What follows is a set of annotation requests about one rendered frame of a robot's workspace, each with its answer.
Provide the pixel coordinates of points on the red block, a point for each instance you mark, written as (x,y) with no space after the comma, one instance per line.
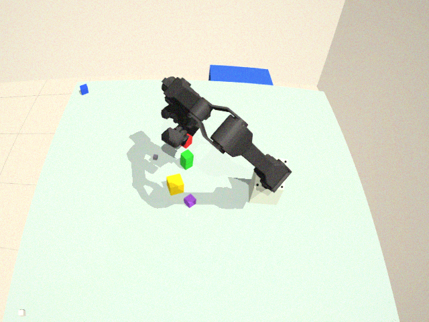
(188,142)

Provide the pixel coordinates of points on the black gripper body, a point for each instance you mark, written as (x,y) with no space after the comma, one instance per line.
(175,137)

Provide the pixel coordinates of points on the blue block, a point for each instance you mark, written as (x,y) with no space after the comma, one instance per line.
(84,89)

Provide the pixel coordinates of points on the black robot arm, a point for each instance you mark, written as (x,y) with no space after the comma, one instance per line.
(232,136)

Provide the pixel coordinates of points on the small purple block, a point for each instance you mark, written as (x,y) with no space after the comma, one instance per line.
(190,200)

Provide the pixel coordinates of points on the green block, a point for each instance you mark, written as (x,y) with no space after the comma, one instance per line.
(186,157)
(186,166)

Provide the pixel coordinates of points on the yellow block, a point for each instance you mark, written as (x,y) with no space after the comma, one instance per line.
(175,184)

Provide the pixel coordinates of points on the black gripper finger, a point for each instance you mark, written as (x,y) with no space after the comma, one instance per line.
(193,130)
(184,140)

